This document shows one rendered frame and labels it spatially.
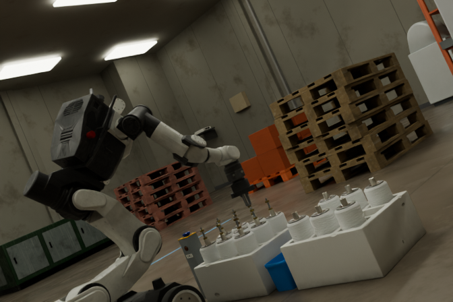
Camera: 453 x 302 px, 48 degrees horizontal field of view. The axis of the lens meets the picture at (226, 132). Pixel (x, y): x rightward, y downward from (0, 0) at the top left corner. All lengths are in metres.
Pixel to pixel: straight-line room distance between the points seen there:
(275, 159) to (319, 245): 5.11
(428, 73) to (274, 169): 3.26
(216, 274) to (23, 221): 9.68
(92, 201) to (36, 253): 7.45
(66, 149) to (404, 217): 1.39
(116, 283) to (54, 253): 7.53
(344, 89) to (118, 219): 2.59
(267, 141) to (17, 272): 4.86
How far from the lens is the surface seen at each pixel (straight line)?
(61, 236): 9.82
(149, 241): 2.28
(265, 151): 7.06
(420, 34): 8.95
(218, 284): 2.37
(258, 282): 2.20
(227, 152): 2.39
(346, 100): 4.35
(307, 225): 2.01
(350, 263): 1.89
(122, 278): 2.24
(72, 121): 2.28
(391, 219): 1.97
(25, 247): 9.57
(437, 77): 8.91
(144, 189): 8.19
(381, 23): 9.98
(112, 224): 2.25
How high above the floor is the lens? 0.57
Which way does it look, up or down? 3 degrees up
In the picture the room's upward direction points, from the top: 24 degrees counter-clockwise
